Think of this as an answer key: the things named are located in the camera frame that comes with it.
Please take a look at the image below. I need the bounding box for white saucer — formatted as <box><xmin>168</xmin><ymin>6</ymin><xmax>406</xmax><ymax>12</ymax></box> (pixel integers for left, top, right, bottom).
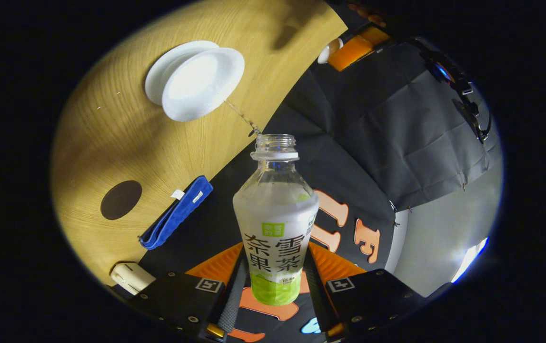
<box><xmin>145</xmin><ymin>40</ymin><xmax>219</xmax><ymax>106</ymax></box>

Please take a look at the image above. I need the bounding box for white toaster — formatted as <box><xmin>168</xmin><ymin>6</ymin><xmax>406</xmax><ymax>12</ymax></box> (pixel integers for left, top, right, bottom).
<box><xmin>110</xmin><ymin>262</ymin><xmax>156</xmax><ymax>296</ymax></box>

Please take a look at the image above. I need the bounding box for white teacup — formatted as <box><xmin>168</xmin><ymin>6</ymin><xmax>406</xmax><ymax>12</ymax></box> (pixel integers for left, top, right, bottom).
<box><xmin>162</xmin><ymin>48</ymin><xmax>245</xmax><ymax>122</ymax></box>

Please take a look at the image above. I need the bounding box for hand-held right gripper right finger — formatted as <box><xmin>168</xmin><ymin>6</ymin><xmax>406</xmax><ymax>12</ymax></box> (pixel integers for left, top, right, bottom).
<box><xmin>301</xmin><ymin>241</ymin><xmax>445</xmax><ymax>340</ymax></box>

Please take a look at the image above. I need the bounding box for ceiling light panel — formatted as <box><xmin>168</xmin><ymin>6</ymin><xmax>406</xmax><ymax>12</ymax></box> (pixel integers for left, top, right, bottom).
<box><xmin>451</xmin><ymin>237</ymin><xmax>488</xmax><ymax>284</ymax></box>

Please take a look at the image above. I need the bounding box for dark brown round coaster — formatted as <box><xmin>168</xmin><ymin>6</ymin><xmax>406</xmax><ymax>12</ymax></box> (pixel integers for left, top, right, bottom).
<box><xmin>100</xmin><ymin>180</ymin><xmax>143</xmax><ymax>221</ymax></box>

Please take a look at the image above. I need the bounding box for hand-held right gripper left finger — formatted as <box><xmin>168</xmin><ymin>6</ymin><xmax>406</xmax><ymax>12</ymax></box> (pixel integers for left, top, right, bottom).
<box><xmin>130</xmin><ymin>242</ymin><xmax>249</xmax><ymax>341</ymax></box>

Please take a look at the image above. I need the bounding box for clear plastic water bottle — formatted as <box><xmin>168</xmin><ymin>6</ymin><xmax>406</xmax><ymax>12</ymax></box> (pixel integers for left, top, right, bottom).
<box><xmin>233</xmin><ymin>134</ymin><xmax>320</xmax><ymax>306</ymax></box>

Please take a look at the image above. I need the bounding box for blue folded towel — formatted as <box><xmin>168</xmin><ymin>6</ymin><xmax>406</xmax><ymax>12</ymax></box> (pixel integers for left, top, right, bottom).
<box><xmin>139</xmin><ymin>175</ymin><xmax>214</xmax><ymax>251</ymax></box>

